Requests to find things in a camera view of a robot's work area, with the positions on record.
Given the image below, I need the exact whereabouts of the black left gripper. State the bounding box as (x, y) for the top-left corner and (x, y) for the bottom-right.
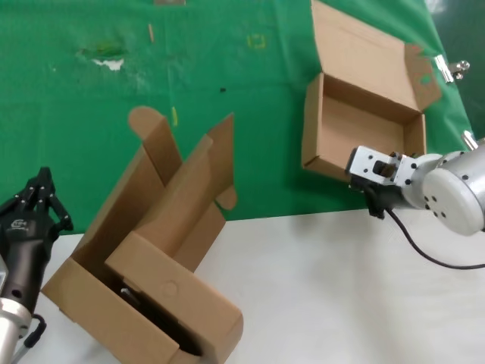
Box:
(0, 167), (74, 310)

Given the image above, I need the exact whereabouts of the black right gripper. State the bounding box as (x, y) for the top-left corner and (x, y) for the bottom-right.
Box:
(349, 177), (403, 221)

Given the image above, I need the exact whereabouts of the large brown cardboard box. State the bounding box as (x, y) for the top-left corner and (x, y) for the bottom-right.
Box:
(41, 106), (202, 364)

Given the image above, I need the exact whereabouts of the brown box with round dent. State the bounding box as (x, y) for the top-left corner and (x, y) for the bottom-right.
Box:
(104, 112), (244, 363)

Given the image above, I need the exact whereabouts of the silver metal clamp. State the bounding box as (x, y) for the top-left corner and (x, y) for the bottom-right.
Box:
(461, 130), (480, 151)

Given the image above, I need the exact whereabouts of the green table cloth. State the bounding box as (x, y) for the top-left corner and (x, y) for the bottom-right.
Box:
(0, 0), (475, 238)

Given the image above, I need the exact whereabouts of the silver binder clip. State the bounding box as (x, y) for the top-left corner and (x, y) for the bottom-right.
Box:
(434, 55), (471, 84)

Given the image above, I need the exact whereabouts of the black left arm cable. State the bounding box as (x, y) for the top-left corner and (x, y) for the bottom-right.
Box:
(14, 313), (49, 364)

